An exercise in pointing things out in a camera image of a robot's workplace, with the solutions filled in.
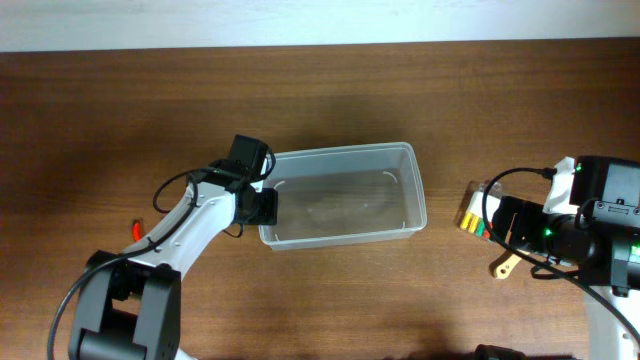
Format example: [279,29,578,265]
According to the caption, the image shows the orange scraper wooden handle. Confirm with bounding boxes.
[491,251,522,280]

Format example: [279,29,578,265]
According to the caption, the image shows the clear screwdriver set case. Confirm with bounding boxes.
[458,182,503,241]

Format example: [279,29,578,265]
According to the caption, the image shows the clear plastic container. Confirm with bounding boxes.
[259,142,428,251]

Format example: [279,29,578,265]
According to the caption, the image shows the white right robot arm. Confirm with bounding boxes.
[481,155,639,359]

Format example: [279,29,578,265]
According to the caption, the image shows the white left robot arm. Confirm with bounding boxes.
[68,135,278,360]

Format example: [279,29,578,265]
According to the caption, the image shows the red handled pliers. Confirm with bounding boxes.
[131,219,144,242]

